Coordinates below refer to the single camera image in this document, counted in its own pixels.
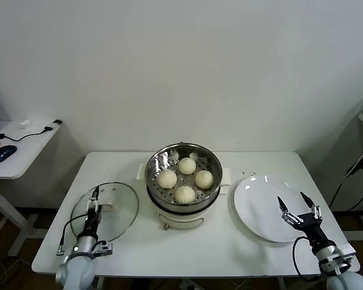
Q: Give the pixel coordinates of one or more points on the small black adapter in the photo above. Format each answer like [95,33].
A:
[57,121]

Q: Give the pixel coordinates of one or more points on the glass pot lid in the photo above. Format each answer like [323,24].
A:
[121,211]

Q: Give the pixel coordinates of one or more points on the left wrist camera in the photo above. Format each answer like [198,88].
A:
[104,248]

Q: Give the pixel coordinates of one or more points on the white steamed baozi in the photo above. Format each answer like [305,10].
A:
[204,179]
[187,165]
[185,194]
[167,179]

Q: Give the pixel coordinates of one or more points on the white round plate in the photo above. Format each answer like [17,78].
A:
[260,211]

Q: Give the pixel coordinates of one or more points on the dark computer mouse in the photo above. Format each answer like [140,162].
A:
[4,153]

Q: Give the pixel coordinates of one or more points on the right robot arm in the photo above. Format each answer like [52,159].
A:
[345,281]

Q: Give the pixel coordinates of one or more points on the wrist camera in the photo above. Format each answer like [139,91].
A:
[104,248]
[340,258]

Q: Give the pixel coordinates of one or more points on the white crumpled tissue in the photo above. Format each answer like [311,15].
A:
[25,123]

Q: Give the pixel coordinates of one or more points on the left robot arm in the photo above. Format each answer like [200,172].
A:
[78,269]

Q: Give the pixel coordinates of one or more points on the white electric cooker pot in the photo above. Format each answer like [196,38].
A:
[181,218]

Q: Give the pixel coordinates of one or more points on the white desk foot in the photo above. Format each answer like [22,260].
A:
[360,235]

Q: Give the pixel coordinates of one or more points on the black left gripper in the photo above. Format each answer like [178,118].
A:
[92,225]

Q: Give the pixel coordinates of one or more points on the white side desk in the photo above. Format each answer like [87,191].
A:
[30,160]

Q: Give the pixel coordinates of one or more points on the stainless steel steamer basket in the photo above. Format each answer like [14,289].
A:
[211,163]

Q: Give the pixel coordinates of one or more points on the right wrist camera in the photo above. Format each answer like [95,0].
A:
[340,258]

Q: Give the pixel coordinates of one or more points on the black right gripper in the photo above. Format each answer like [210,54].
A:
[310,223]

